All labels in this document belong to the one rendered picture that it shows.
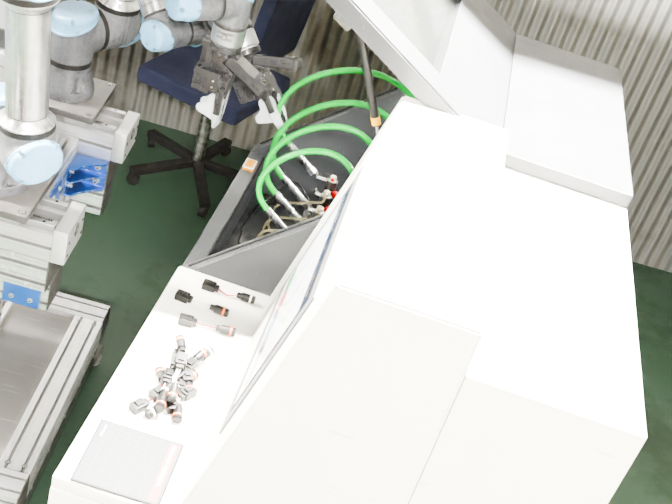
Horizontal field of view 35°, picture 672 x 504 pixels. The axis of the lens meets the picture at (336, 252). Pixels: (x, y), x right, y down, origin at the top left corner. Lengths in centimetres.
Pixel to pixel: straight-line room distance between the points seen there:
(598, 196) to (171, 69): 247
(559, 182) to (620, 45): 257
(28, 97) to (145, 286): 186
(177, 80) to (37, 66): 211
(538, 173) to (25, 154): 103
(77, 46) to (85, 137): 25
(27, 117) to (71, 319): 131
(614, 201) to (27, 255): 130
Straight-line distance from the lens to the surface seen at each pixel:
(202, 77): 241
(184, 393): 208
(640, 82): 478
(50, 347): 331
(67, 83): 283
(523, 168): 215
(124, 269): 401
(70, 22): 277
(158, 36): 252
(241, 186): 281
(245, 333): 227
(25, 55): 214
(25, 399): 314
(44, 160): 225
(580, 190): 217
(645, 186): 501
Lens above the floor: 240
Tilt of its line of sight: 33 degrees down
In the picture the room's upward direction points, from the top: 18 degrees clockwise
